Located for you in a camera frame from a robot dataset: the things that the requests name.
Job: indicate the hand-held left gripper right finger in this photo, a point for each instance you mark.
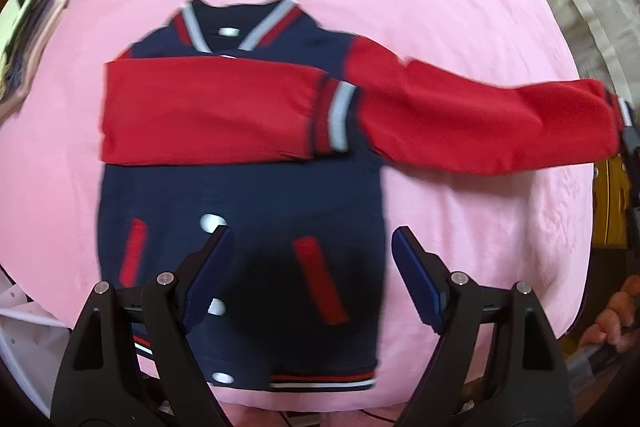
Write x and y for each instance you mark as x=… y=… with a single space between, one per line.
x=420 y=282

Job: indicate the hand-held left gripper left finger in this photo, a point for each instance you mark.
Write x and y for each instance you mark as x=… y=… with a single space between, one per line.
x=210 y=277

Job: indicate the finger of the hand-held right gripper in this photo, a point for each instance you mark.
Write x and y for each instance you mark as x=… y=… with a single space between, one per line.
x=631 y=147

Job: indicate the navy and red varsity jacket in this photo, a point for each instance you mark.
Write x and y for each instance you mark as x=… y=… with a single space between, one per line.
x=250 y=187

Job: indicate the person's right hand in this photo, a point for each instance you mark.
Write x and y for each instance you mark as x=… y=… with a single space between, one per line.
x=612 y=317

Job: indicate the white cloth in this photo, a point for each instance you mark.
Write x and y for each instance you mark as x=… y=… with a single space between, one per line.
x=30 y=332

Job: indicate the light green folded garment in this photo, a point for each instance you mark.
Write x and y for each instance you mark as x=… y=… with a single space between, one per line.
x=22 y=12

